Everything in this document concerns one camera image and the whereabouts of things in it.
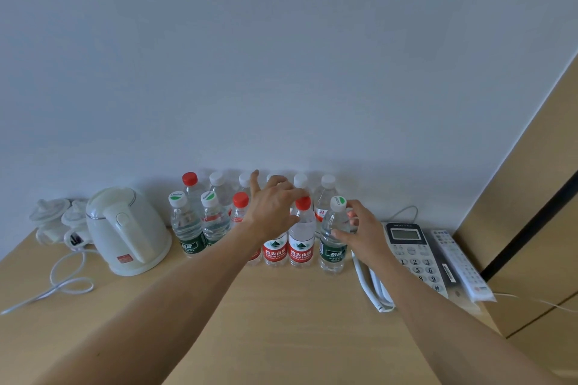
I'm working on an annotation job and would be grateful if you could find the person's right hand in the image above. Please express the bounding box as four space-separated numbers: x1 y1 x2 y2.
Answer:
331 199 398 271

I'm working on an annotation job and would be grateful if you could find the person's left hand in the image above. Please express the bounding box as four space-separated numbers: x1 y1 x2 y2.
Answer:
241 169 310 244

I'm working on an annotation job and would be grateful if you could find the person's right forearm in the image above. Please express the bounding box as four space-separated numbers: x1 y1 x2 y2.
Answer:
374 258 565 385

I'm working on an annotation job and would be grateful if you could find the person's left forearm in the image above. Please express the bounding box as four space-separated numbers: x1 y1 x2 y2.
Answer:
34 224 267 385

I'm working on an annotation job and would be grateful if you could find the grey desk telephone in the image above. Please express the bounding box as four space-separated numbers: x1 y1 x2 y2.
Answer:
381 222 450 300

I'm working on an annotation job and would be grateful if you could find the grey remote control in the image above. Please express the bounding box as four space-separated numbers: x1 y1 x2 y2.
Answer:
429 229 497 304

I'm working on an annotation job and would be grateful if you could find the wooden table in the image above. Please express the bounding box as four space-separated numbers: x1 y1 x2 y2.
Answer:
0 226 502 385

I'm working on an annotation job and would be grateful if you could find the white electric kettle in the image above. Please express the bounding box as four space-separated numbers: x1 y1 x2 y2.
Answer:
85 186 173 277

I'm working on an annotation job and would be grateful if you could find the thin white cable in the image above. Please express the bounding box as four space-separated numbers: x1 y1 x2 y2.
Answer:
388 205 578 314

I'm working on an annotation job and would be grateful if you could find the white telephone handset cord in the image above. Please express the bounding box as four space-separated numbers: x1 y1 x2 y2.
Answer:
351 249 396 313

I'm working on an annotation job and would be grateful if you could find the white kettle power cable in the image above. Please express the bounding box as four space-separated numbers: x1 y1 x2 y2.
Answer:
0 235 98 316

